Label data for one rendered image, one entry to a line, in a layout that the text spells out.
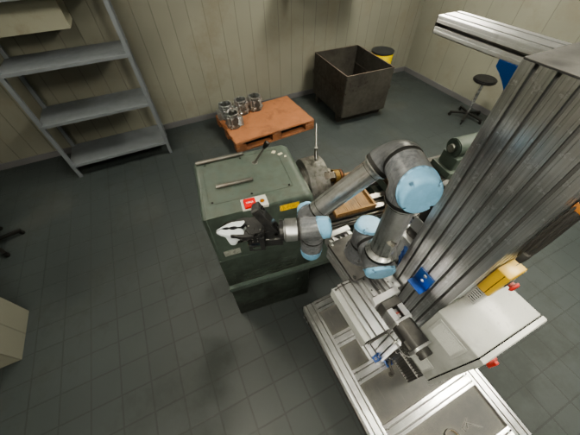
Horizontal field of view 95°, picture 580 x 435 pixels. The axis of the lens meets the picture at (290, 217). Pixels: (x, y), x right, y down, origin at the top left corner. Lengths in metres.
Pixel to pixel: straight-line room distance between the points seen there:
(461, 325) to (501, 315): 0.17
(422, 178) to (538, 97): 0.27
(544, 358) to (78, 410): 3.39
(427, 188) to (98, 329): 2.64
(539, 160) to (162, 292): 2.59
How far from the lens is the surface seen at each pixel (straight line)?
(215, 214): 1.36
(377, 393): 2.12
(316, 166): 1.60
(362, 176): 0.88
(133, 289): 2.87
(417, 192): 0.75
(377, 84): 4.43
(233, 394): 2.30
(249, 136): 3.86
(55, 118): 4.08
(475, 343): 1.23
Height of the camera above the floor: 2.25
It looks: 50 degrees down
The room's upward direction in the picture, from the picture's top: 1 degrees counter-clockwise
